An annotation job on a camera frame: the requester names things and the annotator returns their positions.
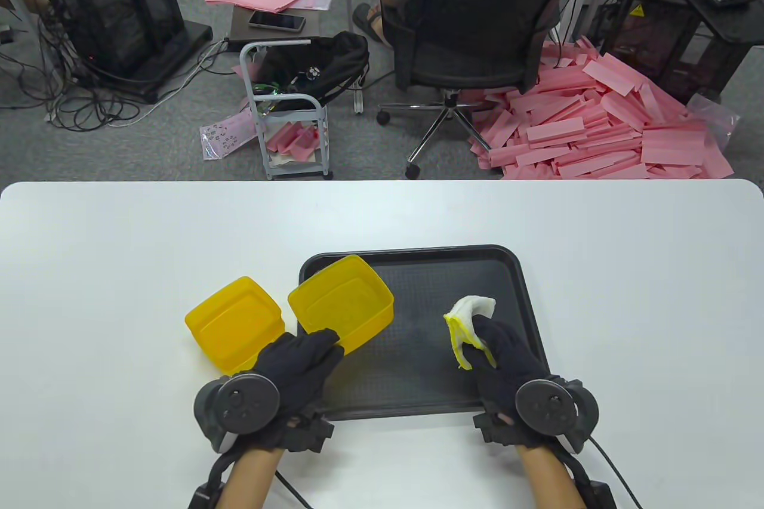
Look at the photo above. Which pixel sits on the black mesh office chair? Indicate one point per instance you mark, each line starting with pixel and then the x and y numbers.
pixel 471 49

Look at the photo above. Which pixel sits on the person's left hand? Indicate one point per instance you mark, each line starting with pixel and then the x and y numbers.
pixel 298 366

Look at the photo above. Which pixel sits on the pink foam strips bundle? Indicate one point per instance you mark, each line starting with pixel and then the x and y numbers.
pixel 292 139

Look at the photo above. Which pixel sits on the black keyboard stand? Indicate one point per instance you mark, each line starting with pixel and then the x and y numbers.
pixel 737 22

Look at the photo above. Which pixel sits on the person's right hand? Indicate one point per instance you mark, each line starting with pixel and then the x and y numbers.
pixel 507 360

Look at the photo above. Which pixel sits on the person's left forearm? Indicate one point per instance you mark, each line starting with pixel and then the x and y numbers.
pixel 250 479

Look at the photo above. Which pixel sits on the black smartphone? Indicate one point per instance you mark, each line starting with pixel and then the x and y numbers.
pixel 276 21

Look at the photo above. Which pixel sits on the black bag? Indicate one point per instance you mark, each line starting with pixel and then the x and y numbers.
pixel 334 61

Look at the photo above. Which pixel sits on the black plastic tray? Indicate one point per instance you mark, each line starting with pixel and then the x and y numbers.
pixel 418 378

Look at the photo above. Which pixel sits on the white yellow dish cloth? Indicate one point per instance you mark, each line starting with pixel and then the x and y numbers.
pixel 462 318

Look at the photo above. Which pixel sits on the pile of pink foam strips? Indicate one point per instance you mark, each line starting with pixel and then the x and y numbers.
pixel 597 127

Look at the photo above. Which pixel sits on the clear crumpled plastic bag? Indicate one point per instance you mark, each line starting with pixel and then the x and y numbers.
pixel 719 118

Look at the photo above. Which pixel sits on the white rolling cart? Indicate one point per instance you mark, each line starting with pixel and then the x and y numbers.
pixel 298 170

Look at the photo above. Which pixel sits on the printed plastic bag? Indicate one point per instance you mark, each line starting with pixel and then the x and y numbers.
pixel 224 136

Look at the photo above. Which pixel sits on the person's right forearm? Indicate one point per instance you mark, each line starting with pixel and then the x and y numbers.
pixel 549 479

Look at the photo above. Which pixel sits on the black sensor box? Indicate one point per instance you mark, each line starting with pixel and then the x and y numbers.
pixel 206 497
pixel 603 497

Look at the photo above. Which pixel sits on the yellow plastic food container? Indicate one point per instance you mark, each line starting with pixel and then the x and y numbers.
pixel 233 318
pixel 340 300
pixel 230 367

